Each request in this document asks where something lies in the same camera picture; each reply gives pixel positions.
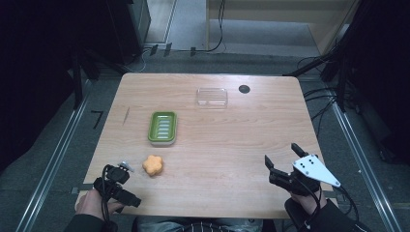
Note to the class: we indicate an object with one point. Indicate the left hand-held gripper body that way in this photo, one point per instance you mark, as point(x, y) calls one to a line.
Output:
point(120, 192)

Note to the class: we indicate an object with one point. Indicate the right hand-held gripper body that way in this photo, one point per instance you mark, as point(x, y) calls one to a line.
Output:
point(301, 177)

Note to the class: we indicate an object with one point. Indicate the person's right hand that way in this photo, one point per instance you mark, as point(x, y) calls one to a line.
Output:
point(310, 200)

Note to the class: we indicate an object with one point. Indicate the person's left hand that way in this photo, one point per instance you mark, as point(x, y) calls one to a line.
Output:
point(92, 203)

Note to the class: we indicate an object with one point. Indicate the orange flower-shaped soap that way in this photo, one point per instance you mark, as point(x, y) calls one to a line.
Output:
point(152, 165)

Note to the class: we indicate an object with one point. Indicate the black round table grommet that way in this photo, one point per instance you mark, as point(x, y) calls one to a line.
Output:
point(244, 89)

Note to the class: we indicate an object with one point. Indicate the green soap dish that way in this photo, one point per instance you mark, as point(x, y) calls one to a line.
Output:
point(162, 127)

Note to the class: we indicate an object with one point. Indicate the person's lap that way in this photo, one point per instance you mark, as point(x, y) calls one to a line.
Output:
point(199, 225)

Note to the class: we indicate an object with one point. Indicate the clear plastic container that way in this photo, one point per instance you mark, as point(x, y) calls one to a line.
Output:
point(212, 97)

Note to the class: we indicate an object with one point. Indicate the black plug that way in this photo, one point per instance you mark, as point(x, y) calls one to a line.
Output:
point(167, 49)
point(153, 49)
point(192, 51)

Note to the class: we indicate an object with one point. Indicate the light wooden shelf unit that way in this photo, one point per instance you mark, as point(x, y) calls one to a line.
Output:
point(277, 16)

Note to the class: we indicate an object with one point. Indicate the dark cabinet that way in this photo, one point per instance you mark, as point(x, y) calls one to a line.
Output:
point(129, 25)

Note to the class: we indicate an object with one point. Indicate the metal floor rail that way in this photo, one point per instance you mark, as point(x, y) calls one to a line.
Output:
point(361, 161)
point(54, 158)

